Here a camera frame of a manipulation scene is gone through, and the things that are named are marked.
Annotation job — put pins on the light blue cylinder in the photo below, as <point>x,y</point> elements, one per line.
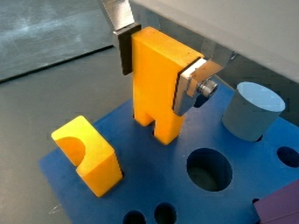
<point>253,110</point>

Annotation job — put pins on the purple star prism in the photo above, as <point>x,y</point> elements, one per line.
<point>278,208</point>

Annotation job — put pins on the blue foam peg board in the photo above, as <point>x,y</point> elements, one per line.
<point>202,180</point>

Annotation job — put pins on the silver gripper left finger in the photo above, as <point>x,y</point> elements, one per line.
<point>125,27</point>

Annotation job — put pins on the yellow double-square fork block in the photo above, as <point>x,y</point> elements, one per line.
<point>161,57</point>

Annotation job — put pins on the yellow arch-notch block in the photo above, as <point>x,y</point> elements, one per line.
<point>90,153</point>

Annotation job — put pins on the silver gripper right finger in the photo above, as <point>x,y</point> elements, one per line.
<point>194,79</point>

